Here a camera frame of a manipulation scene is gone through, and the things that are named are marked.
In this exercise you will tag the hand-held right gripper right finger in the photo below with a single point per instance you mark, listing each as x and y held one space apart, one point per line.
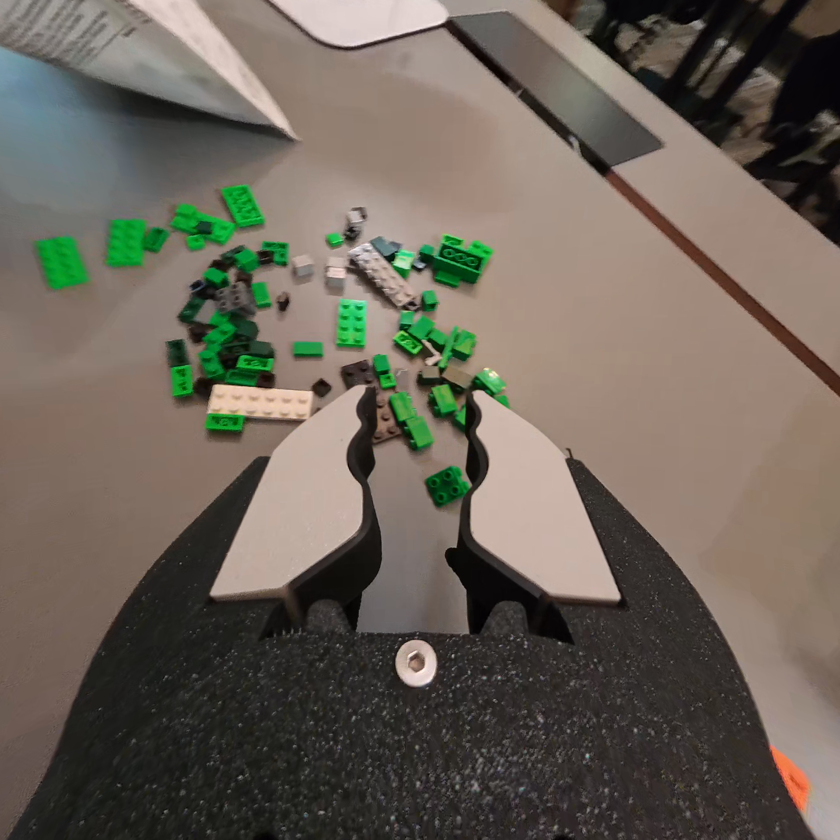
538 518

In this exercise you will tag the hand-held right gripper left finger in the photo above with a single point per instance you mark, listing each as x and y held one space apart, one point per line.
302 512

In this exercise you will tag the pile of small lego pieces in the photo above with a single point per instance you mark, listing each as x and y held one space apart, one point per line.
351 321

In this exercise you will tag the white long lego plate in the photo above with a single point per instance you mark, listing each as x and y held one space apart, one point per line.
262 401

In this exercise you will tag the grey long lego plate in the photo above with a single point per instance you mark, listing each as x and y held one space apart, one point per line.
384 275

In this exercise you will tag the orange tag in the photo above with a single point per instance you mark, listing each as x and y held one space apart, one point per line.
791 778

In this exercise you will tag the black table inset cover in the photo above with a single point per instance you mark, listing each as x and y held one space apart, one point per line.
558 92

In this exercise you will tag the brick-printed paper bag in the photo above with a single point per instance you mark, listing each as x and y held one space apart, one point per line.
151 59

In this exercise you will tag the white book stand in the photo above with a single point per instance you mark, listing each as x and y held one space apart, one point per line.
367 19

